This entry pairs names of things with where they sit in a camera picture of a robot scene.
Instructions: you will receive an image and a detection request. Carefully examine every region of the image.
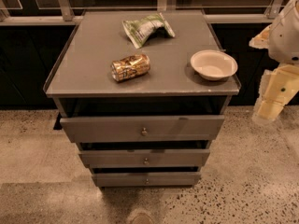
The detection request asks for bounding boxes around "grey bottom drawer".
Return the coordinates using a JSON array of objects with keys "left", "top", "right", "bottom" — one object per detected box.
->
[{"left": 93, "top": 172, "right": 200, "bottom": 187}]

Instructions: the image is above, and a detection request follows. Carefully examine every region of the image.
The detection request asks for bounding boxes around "grey drawer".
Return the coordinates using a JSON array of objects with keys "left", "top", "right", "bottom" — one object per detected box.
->
[
  {"left": 61, "top": 115, "right": 224, "bottom": 143},
  {"left": 79, "top": 149, "right": 209, "bottom": 168},
  {"left": 93, "top": 172, "right": 200, "bottom": 187}
]

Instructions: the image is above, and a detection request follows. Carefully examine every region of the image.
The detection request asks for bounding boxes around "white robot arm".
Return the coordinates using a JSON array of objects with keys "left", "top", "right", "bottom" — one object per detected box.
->
[{"left": 249, "top": 0, "right": 299, "bottom": 124}]

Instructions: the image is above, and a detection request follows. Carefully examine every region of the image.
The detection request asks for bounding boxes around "green white chip bag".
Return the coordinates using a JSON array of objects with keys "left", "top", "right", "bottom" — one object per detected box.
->
[{"left": 122, "top": 13, "right": 176, "bottom": 49}]

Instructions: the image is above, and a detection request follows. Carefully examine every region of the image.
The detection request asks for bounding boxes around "metal railing frame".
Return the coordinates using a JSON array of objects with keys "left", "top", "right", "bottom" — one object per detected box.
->
[{"left": 0, "top": 0, "right": 289, "bottom": 26}]

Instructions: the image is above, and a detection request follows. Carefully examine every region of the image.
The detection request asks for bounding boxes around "grey top drawer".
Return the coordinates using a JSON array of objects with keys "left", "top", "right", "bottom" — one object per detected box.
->
[{"left": 61, "top": 115, "right": 224, "bottom": 143}]

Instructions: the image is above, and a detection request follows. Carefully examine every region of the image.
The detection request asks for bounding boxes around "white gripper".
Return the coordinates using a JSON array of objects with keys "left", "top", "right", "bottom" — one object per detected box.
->
[{"left": 253, "top": 63, "right": 299, "bottom": 121}]

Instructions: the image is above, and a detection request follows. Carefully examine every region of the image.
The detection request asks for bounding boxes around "grey middle drawer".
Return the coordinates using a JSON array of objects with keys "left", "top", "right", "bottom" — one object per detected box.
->
[{"left": 79, "top": 149, "right": 209, "bottom": 168}]

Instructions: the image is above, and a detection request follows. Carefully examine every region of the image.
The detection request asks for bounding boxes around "grey drawer cabinet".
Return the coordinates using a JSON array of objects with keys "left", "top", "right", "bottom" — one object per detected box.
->
[{"left": 44, "top": 12, "right": 240, "bottom": 177}]

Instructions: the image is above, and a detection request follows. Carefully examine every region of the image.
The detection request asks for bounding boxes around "gold crushed soda can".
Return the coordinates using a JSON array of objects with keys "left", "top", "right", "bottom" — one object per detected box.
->
[{"left": 111, "top": 54, "right": 150, "bottom": 82}]

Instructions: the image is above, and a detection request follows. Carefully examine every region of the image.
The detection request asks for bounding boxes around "white paper bowl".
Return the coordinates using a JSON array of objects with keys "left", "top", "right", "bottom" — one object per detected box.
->
[{"left": 191, "top": 49, "right": 238, "bottom": 81}]

